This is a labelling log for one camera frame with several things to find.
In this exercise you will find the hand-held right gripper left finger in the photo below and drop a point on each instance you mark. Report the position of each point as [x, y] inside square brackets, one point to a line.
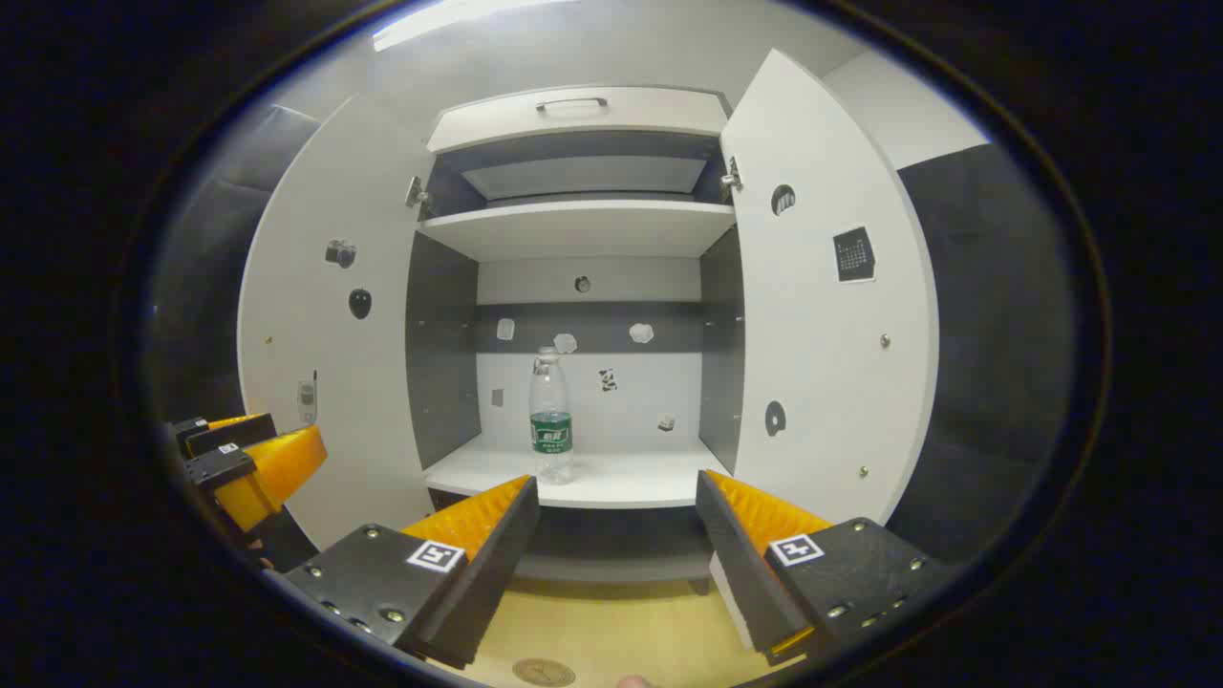
[478, 583]

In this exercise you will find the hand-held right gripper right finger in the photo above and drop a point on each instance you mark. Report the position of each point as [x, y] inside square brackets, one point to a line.
[740, 554]

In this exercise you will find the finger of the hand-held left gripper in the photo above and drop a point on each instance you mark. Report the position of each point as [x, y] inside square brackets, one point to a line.
[277, 468]
[239, 435]

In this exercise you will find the white door with camera sticker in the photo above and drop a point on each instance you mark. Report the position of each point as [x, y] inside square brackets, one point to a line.
[325, 382]

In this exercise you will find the round brown coaster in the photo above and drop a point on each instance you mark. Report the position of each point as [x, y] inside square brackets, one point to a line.
[544, 673]

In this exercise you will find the clear bottle with green label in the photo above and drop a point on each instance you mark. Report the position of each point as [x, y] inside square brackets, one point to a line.
[551, 435]

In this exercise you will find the white door with calendar sticker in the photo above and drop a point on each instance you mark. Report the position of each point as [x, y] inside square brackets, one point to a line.
[822, 363]

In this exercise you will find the white and grey cabinet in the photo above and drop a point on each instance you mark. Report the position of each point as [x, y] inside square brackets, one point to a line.
[592, 401]

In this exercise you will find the white cabinet drawer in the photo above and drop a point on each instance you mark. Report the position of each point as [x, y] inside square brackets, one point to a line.
[583, 119]

